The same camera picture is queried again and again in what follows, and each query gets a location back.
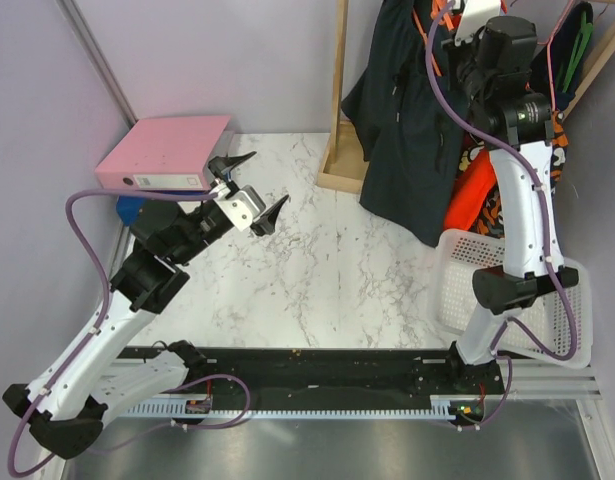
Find orange hanger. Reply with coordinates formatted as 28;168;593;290
411;0;463;78

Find dark navy shorts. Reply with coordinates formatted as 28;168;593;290
341;1;463;247

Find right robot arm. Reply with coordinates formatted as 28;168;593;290
443;10;579;394

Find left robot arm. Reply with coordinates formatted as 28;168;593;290
3;153;287;460

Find pink hanger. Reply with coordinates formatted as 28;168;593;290
542;0;576;113

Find navy ribbed shorts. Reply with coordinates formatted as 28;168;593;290
529;1;594;112

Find green hanger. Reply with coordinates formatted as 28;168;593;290
557;11;594;93

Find orange shorts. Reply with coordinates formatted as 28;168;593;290
444;149;503;232

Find camouflage print shorts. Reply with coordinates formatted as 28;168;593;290
456;109;571;236

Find pink binder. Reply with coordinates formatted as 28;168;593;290
95;115;231;191

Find blue binder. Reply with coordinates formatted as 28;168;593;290
115;196;146;227

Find wooden clothes rack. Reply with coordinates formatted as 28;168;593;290
316;1;615;194

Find white plastic basket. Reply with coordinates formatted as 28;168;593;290
428;229;593;369

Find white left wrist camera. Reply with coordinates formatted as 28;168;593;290
211;181;266;232

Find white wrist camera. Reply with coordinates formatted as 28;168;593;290
211;181;266;232
452;0;503;46

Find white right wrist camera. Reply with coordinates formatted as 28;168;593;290
452;0;503;46

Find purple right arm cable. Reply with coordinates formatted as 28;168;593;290
424;0;582;361

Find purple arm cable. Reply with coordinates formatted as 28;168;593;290
424;0;582;361
6;189;223;476

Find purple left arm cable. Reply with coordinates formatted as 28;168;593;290
6;189;223;476

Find white cable duct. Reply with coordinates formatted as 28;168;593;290
120;395;483;422

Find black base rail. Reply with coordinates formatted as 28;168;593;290
116;344;508;414

